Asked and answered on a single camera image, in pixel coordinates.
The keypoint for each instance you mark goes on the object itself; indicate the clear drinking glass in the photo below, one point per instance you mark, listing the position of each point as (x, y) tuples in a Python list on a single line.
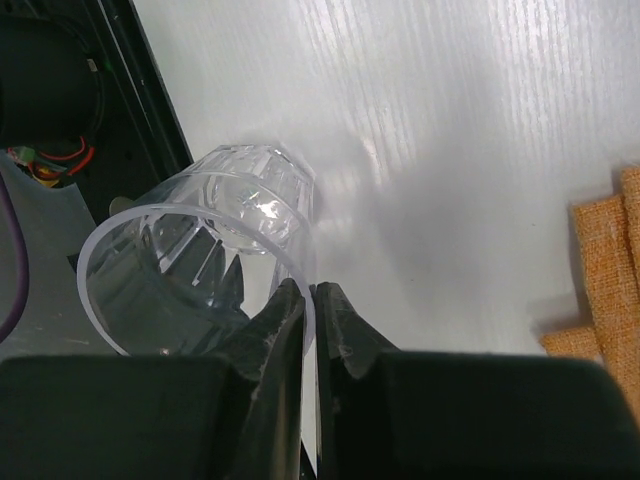
[(198, 258)]

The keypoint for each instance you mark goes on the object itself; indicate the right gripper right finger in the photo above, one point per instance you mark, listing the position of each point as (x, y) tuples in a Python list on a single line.
[(385, 413)]

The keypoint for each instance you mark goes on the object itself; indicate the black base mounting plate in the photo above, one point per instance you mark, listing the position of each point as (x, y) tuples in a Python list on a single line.
[(139, 142)]

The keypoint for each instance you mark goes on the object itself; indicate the orange cloth napkin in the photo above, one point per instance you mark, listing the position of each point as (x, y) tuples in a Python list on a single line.
[(608, 236)]

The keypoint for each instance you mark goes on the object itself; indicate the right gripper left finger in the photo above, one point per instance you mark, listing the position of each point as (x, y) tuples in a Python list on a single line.
[(232, 414)]

